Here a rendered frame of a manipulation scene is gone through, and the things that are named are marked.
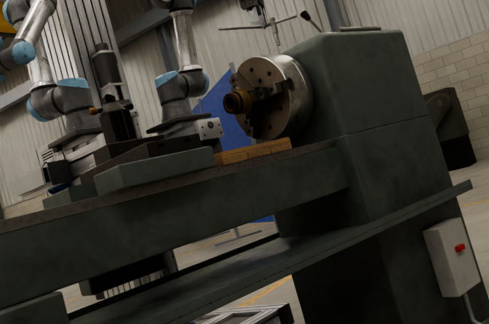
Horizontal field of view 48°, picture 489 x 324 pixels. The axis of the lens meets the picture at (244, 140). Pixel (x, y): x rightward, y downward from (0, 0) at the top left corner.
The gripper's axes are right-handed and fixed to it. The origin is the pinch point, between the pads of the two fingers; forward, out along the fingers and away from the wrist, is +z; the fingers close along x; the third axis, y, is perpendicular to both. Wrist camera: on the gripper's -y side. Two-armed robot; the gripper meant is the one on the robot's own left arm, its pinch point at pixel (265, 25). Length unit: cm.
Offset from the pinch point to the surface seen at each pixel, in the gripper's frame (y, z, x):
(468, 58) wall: -133, -52, -980
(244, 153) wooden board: 1, 50, 57
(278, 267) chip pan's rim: -6, 83, 72
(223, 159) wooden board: 5, 50, 64
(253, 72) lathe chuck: 2.8, 20.9, 21.9
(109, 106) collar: 36, 26, 69
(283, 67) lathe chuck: -9.5, 22.9, 25.8
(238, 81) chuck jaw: 8.8, 22.9, 24.0
